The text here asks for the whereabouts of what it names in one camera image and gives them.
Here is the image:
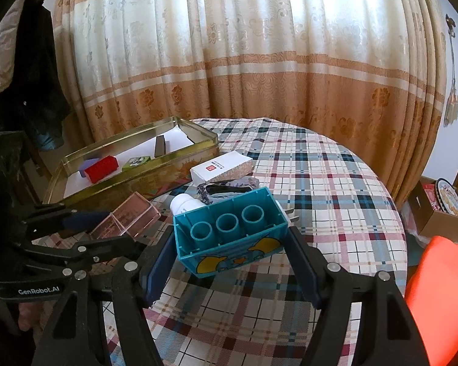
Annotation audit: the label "cardboard box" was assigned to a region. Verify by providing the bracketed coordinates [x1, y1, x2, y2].
[406, 175, 458, 245]

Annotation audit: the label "pale quilted cloth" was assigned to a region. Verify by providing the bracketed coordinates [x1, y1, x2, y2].
[0, 4, 24, 102]

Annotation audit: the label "white plastic bottle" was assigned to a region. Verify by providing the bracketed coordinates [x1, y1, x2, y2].
[170, 193, 207, 218]

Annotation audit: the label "round cookie tin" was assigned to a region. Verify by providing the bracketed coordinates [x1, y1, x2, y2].
[433, 177, 458, 216]

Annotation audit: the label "curtain tieback tassel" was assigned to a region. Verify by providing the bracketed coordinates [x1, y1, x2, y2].
[443, 13, 458, 126]

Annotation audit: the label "clear pink plastic box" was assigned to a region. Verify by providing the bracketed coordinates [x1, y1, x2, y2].
[89, 192, 162, 242]

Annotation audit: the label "person's left hand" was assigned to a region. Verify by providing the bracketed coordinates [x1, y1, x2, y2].
[17, 299, 46, 336]

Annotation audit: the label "teal toy block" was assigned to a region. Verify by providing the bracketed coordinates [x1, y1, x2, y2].
[173, 187, 291, 279]

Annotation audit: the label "red packet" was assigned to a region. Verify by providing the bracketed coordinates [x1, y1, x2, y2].
[422, 183, 438, 210]

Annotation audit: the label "white box with red seal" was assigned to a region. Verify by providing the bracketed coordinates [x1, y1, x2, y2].
[190, 151, 254, 184]

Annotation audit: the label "dark hanging clothes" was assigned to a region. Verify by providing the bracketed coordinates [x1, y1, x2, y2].
[11, 0, 75, 149]

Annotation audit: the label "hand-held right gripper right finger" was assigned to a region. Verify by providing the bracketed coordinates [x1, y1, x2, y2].
[286, 227, 432, 366]

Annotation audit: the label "purple toy block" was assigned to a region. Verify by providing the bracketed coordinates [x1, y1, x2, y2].
[78, 157, 100, 178]

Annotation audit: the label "grey patterned cloth bundle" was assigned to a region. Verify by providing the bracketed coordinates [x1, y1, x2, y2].
[196, 175, 261, 204]

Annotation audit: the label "green football toy block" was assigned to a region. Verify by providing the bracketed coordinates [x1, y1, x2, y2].
[121, 155, 152, 172]

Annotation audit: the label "cream and orange curtain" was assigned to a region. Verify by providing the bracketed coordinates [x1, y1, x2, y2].
[53, 0, 449, 206]

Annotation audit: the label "gold metal tin tray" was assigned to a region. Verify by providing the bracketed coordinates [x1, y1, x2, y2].
[42, 116, 219, 204]

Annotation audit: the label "red toy block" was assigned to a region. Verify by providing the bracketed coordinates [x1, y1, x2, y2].
[85, 156, 121, 184]

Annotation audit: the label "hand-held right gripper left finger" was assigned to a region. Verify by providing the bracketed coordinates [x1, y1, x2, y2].
[31, 232, 176, 366]

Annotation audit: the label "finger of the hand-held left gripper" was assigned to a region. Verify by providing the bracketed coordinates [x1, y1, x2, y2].
[17, 203, 113, 237]
[25, 235, 153, 275]

